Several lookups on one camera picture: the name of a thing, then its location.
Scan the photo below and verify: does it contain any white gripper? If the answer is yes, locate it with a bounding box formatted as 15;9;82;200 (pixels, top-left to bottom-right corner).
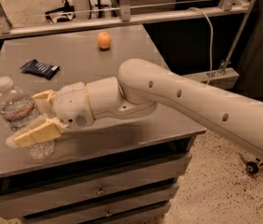
6;82;94;148

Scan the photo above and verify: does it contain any clear plastic water bottle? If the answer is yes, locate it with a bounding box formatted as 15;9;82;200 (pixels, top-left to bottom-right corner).
0;77;55;160

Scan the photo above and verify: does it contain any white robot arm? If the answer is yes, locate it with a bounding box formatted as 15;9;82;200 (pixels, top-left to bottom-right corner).
7;59;263;161

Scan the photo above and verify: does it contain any dark blue snack wrapper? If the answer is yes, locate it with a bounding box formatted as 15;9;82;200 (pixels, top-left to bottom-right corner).
20;59;60;79

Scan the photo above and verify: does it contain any orange fruit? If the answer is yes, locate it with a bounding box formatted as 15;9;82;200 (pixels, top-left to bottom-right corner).
96;32;111;49

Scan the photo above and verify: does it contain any grey drawer cabinet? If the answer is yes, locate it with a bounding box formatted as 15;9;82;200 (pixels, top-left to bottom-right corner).
0;25;205;224

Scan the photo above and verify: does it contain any black office chair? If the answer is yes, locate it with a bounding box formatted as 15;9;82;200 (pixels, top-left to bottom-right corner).
41;0;76;24

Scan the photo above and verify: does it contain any black wheeled base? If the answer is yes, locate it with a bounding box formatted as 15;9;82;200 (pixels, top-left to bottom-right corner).
239;154;263;175

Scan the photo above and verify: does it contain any white cable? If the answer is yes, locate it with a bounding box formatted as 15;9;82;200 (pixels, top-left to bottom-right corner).
187;7;215;86

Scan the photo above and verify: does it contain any metal frame rail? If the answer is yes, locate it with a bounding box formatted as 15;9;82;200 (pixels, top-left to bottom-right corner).
0;0;256;39

